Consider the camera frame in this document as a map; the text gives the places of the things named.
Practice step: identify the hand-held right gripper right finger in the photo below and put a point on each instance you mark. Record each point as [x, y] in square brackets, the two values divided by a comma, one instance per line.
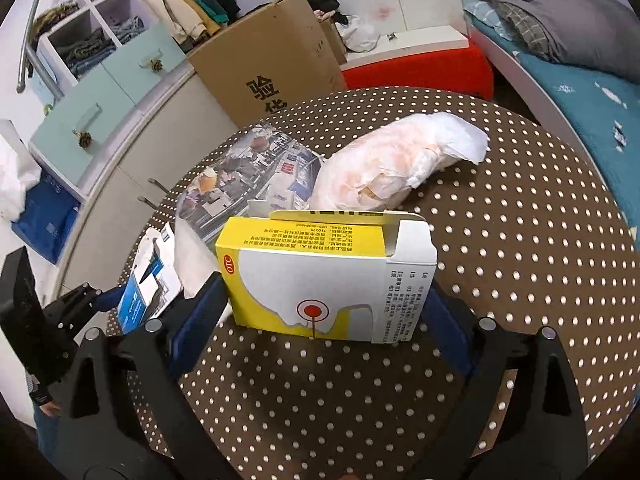
[442, 322]

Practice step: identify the blue patterned bedsheet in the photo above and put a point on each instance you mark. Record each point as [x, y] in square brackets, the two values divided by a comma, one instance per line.
[575, 100]

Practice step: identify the blue bag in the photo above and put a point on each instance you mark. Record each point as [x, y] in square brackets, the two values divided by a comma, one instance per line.
[45, 220]

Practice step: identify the person's left forearm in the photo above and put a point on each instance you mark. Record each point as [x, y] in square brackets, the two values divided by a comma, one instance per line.
[40, 392]

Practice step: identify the narrow teal drawer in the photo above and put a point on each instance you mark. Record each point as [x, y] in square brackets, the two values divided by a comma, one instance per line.
[135, 60]

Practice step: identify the teal bunk bed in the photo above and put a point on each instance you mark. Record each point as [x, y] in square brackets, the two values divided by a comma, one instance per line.
[525, 80]

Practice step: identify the wide teal drawer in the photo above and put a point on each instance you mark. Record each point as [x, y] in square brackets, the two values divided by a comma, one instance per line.
[65, 125]

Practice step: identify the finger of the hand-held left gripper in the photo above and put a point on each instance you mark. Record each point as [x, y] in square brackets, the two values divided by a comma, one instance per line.
[75, 330]
[75, 300]

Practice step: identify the cream hanging jacket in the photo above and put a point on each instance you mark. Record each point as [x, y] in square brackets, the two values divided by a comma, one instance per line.
[165, 5]

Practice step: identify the red bench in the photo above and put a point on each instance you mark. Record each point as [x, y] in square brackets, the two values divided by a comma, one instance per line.
[425, 72]

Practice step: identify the plaid blanket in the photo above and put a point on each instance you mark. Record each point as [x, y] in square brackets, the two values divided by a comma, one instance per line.
[520, 25]

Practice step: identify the pinecone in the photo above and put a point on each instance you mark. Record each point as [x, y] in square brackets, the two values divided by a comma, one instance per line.
[82, 140]
[156, 66]

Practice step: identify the round polka dot table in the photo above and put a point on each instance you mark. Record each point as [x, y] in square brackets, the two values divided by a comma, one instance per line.
[500, 260]

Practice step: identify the blue checked pillow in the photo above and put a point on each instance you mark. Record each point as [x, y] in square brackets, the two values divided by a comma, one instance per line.
[482, 12]

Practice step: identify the folded blue jeans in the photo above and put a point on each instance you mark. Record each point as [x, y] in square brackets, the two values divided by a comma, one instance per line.
[127, 27]

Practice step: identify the olive clothes pile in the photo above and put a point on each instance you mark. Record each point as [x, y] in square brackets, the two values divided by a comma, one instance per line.
[55, 15]

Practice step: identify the metal handrail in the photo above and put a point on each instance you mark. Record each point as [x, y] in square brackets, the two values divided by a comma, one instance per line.
[27, 45]

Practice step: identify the white board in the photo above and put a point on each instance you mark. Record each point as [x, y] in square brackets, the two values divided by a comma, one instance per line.
[425, 42]

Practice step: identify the black bag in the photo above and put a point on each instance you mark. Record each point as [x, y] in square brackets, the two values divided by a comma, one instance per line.
[322, 1]

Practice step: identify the grey quilt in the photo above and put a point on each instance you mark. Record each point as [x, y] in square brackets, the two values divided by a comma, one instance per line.
[575, 20]

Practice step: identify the white blue paper packet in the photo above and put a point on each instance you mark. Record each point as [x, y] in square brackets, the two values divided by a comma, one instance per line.
[150, 260]

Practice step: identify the white crumpled plastic bag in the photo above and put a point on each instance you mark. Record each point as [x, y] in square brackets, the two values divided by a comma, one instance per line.
[390, 160]

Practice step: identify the white low cabinet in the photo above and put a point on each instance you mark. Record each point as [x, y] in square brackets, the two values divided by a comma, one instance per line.
[125, 160]

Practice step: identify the folded dark clothes stack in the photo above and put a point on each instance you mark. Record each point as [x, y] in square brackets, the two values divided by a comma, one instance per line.
[85, 52]

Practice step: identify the large cardboard box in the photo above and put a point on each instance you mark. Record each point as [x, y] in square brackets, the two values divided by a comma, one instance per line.
[270, 55]

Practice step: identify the yellow white medicine box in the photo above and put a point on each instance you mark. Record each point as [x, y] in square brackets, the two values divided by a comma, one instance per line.
[280, 285]

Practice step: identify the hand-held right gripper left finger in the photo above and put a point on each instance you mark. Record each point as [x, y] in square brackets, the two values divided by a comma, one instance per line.
[200, 320]

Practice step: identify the mustard hanging garment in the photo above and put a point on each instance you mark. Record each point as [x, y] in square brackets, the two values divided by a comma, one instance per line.
[210, 25]

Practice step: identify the printed newspaper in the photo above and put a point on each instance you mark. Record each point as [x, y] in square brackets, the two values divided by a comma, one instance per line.
[240, 185]

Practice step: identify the small cardboard box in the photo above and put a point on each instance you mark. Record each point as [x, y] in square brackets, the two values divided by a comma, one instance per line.
[334, 40]

